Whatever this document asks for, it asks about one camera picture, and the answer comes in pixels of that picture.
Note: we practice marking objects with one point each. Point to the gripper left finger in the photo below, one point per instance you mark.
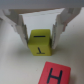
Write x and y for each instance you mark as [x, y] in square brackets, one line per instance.
[20, 27]

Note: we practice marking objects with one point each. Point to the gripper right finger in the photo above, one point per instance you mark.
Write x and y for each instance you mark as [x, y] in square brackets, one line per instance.
[59, 27]

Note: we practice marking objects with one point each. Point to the yellow block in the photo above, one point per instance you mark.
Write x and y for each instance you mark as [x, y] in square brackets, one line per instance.
[39, 42]

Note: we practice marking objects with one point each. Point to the pink block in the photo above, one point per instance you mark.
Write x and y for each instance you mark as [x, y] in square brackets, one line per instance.
[53, 74]

